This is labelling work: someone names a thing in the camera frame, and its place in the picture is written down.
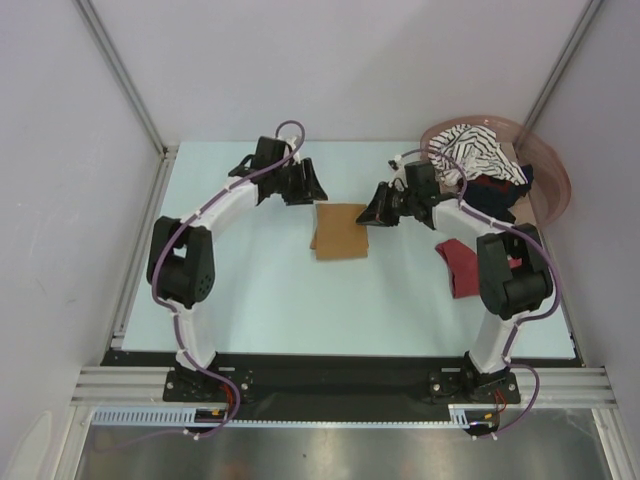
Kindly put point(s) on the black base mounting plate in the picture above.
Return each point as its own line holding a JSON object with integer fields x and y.
{"x": 334, "y": 389}

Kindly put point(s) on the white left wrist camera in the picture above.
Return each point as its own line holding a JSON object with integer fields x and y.
{"x": 293, "y": 144}

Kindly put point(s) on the right aluminium corner post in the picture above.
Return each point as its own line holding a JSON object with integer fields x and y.
{"x": 579, "y": 32}

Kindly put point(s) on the grey slotted cable duct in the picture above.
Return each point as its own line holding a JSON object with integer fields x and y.
{"x": 468, "y": 415}
{"x": 159, "y": 416}

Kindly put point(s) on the grey slotted cable duct right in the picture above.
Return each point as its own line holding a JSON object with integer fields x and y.
{"x": 468, "y": 415}

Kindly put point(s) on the red tank top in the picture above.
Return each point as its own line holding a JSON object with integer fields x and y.
{"x": 461, "y": 263}

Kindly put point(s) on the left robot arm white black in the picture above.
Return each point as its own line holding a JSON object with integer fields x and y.
{"x": 181, "y": 262}

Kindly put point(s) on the aluminium corner post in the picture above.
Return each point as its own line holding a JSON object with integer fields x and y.
{"x": 579, "y": 32}
{"x": 116, "y": 66}

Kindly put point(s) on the black white striped tank top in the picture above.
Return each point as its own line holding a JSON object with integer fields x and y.
{"x": 476, "y": 151}

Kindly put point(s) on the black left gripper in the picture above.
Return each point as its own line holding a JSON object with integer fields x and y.
{"x": 309, "y": 189}

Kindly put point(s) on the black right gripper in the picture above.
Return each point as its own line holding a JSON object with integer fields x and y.
{"x": 377, "y": 213}

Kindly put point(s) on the mustard yellow tank top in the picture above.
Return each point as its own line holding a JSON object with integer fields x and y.
{"x": 337, "y": 236}

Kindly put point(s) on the pink translucent laundry basket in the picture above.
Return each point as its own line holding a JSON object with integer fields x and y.
{"x": 551, "y": 190}

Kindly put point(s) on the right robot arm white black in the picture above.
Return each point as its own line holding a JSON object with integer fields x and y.
{"x": 515, "y": 272}

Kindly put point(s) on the grey slotted cable duct left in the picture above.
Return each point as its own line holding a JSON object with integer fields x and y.
{"x": 159, "y": 416}

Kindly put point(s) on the aluminium frame rail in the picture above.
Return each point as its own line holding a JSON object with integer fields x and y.
{"x": 120, "y": 386}

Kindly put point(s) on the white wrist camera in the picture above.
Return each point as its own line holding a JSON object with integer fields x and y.
{"x": 397, "y": 163}
{"x": 293, "y": 144}

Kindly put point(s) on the left aluminium corner post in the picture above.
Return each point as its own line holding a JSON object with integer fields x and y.
{"x": 116, "y": 66}

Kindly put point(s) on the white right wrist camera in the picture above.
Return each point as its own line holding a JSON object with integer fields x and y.
{"x": 397, "y": 163}

